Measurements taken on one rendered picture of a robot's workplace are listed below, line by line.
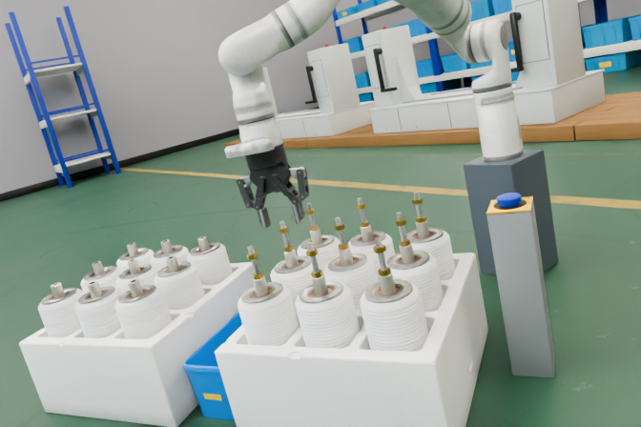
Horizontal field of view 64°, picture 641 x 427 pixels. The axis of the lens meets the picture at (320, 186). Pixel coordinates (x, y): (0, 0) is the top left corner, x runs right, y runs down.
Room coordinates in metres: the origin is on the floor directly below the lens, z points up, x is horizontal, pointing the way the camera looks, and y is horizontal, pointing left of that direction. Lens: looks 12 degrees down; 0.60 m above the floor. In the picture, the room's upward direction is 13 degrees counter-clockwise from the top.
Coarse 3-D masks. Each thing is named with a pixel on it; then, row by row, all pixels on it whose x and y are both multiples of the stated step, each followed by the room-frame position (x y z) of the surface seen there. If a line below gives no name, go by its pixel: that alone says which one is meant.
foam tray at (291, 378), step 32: (448, 288) 0.85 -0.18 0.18; (480, 288) 0.97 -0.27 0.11; (448, 320) 0.74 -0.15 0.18; (480, 320) 0.93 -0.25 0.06; (224, 352) 0.81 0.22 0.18; (256, 352) 0.78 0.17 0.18; (288, 352) 0.76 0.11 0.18; (320, 352) 0.74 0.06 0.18; (352, 352) 0.71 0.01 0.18; (384, 352) 0.69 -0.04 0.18; (416, 352) 0.67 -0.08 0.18; (448, 352) 0.71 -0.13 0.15; (480, 352) 0.89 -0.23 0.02; (224, 384) 0.82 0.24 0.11; (256, 384) 0.79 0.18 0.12; (288, 384) 0.76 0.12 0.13; (320, 384) 0.73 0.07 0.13; (352, 384) 0.70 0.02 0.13; (384, 384) 0.68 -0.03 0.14; (416, 384) 0.65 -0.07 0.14; (448, 384) 0.68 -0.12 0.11; (256, 416) 0.79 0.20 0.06; (288, 416) 0.76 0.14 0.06; (320, 416) 0.73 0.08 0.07; (352, 416) 0.71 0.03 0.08; (384, 416) 0.68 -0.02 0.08; (416, 416) 0.66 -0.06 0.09; (448, 416) 0.65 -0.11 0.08
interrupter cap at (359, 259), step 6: (336, 258) 0.93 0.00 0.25; (354, 258) 0.91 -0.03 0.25; (360, 258) 0.90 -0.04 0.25; (366, 258) 0.89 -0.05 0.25; (330, 264) 0.91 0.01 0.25; (336, 264) 0.90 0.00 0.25; (354, 264) 0.88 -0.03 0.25; (360, 264) 0.87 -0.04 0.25; (330, 270) 0.88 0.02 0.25; (336, 270) 0.87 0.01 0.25; (342, 270) 0.87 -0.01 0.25; (348, 270) 0.86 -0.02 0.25
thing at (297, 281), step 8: (272, 272) 0.95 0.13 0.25; (296, 272) 0.92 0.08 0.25; (304, 272) 0.92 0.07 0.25; (272, 280) 0.94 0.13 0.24; (280, 280) 0.92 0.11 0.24; (288, 280) 0.91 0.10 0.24; (296, 280) 0.91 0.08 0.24; (304, 280) 0.91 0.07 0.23; (296, 288) 0.91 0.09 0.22; (304, 288) 0.91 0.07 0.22; (296, 296) 0.91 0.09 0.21
